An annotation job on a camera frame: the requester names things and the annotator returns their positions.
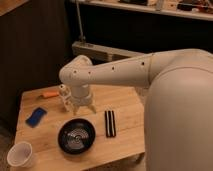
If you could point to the black round bowl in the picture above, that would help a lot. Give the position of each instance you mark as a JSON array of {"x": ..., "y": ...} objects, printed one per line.
[{"x": 76, "y": 136}]

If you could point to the blue sponge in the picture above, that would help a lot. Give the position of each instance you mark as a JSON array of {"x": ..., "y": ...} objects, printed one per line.
[{"x": 36, "y": 117}]

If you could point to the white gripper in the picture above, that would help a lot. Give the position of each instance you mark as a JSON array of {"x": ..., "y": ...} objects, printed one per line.
[{"x": 81, "y": 96}]

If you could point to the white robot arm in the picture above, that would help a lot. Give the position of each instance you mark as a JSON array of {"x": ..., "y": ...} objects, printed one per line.
[{"x": 178, "y": 112}]

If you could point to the wooden table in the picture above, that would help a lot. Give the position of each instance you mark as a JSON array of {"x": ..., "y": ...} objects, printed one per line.
[{"x": 129, "y": 139}]

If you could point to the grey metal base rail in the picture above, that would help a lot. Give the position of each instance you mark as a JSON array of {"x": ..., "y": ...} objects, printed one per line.
[{"x": 102, "y": 53}]

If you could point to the small clear plastic bottle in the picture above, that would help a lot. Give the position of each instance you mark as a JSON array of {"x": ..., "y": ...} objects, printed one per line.
[{"x": 65, "y": 95}]

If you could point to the grey metal pole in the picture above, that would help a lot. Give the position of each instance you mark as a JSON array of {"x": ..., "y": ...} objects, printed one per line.
[{"x": 82, "y": 37}]

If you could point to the cluttered background shelf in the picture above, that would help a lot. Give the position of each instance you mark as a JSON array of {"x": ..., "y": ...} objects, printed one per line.
[{"x": 193, "y": 9}]

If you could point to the white paper cup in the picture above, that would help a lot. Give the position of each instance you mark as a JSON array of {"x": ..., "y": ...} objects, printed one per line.
[{"x": 21, "y": 155}]

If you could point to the orange marker pen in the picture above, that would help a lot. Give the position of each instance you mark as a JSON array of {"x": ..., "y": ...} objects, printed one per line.
[{"x": 49, "y": 94}]

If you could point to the black striped rectangular block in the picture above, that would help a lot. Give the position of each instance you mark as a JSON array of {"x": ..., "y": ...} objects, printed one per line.
[{"x": 110, "y": 126}]

